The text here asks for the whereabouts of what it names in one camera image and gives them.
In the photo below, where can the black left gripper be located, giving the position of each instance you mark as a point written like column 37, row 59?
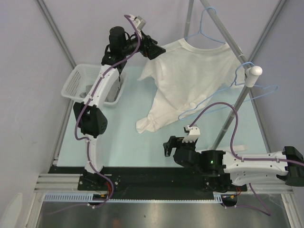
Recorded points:
column 149, row 48

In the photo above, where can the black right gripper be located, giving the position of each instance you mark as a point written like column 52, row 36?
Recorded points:
column 174, row 142

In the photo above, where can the white t shirt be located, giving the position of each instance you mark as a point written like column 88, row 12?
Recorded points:
column 185, row 75

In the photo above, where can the grey t shirt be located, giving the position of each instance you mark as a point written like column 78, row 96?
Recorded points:
column 111, row 96

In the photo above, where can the blue wire hanger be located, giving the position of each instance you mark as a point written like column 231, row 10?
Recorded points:
column 201, row 27
column 234, row 87

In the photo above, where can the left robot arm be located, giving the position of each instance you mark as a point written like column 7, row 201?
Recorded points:
column 90, row 120

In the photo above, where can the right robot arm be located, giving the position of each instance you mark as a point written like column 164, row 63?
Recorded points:
column 286, row 165

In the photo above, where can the white plastic basket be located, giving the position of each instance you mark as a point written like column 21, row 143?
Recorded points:
column 83, row 75

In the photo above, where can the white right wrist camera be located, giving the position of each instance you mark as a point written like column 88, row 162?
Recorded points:
column 192, row 134

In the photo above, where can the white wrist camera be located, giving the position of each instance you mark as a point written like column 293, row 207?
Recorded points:
column 192, row 134
column 139, row 22

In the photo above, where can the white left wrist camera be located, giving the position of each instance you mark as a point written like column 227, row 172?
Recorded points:
column 139, row 22

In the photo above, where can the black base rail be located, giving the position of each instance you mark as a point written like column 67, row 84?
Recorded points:
column 138, row 183

